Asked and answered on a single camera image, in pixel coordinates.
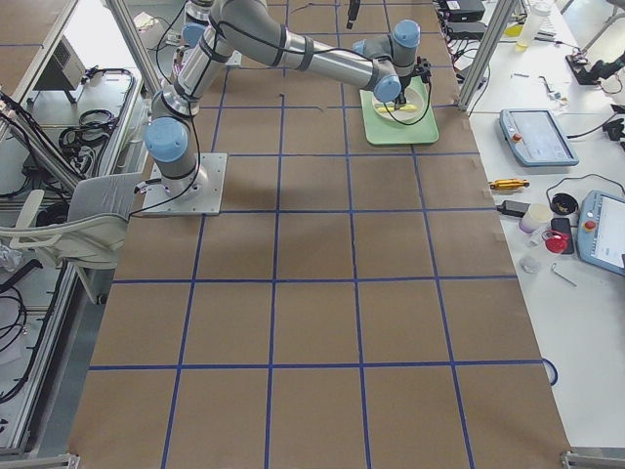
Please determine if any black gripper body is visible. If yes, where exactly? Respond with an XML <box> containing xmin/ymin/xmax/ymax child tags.
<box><xmin>396</xmin><ymin>56</ymin><xmax>432</xmax><ymax>101</ymax></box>
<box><xmin>346</xmin><ymin>0</ymin><xmax>360</xmax><ymax>29</ymax></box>

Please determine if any yellow plastic fork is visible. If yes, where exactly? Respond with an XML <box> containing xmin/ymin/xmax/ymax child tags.
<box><xmin>374</xmin><ymin>104</ymin><xmax>420</xmax><ymax>113</ymax></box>

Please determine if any white round plate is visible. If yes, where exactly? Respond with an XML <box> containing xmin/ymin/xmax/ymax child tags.
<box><xmin>371</xmin><ymin>81</ymin><xmax>428</xmax><ymax>124</ymax></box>

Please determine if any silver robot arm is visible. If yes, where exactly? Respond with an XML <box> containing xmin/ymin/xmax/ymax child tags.
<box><xmin>144</xmin><ymin>1</ymin><xmax>431</xmax><ymax>200</ymax></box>
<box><xmin>184</xmin><ymin>0</ymin><xmax>360</xmax><ymax>29</ymax></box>

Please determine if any green plastic tray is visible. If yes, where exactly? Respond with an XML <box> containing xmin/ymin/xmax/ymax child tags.
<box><xmin>359</xmin><ymin>78</ymin><xmax>439</xmax><ymax>146</ymax></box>

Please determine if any blue teach pendant far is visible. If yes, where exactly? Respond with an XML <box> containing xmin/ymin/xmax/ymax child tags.
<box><xmin>499</xmin><ymin>108</ymin><xmax>579</xmax><ymax>167</ymax></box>

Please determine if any blue teach pendant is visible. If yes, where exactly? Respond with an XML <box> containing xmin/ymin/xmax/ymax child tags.
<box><xmin>576</xmin><ymin>191</ymin><xmax>624</xmax><ymax>276</ymax></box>
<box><xmin>499</xmin><ymin>108</ymin><xmax>579</xmax><ymax>167</ymax></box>

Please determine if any black power adapter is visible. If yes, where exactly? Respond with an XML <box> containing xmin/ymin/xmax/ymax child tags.
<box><xmin>496</xmin><ymin>199</ymin><xmax>529</xmax><ymax>218</ymax></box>

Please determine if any white plastic cup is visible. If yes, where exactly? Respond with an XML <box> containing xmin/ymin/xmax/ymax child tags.
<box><xmin>519</xmin><ymin>203</ymin><xmax>553</xmax><ymax>234</ymax></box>

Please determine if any black smartphone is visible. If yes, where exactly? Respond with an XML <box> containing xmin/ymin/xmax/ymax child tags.
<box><xmin>550</xmin><ymin>217</ymin><xmax>575</xmax><ymax>255</ymax></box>

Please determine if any red round lid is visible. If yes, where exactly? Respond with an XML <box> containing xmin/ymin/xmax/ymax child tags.
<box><xmin>541</xmin><ymin>230</ymin><xmax>570</xmax><ymax>254</ymax></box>

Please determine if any brown paper table cover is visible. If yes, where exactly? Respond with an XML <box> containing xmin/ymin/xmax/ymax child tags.
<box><xmin>68</xmin><ymin>1</ymin><xmax>568</xmax><ymax>468</ymax></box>

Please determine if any silver allen key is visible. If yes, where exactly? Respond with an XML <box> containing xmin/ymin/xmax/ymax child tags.
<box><xmin>550</xmin><ymin>263</ymin><xmax>577</xmax><ymax>288</ymax></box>

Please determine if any blue teach pendant near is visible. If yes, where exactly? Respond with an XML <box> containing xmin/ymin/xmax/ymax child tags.
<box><xmin>576</xmin><ymin>191</ymin><xmax>624</xmax><ymax>276</ymax></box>

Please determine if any grey white office chair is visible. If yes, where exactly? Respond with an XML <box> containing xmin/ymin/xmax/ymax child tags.
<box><xmin>1</xmin><ymin>172</ymin><xmax>142</xmax><ymax>304</ymax></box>

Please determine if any aluminium frame post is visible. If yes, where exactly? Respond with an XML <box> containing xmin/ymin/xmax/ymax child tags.
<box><xmin>457</xmin><ymin>0</ymin><xmax>517</xmax><ymax>116</ymax></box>

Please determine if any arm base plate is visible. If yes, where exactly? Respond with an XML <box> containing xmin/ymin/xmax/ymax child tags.
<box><xmin>142</xmin><ymin>152</ymin><xmax>228</xmax><ymax>216</ymax></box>
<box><xmin>227</xmin><ymin>50</ymin><xmax>243</xmax><ymax>67</ymax></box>

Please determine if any yellow handled tool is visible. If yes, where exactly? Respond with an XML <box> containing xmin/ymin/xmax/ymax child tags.
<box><xmin>489</xmin><ymin>178</ymin><xmax>530</xmax><ymax>191</ymax></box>

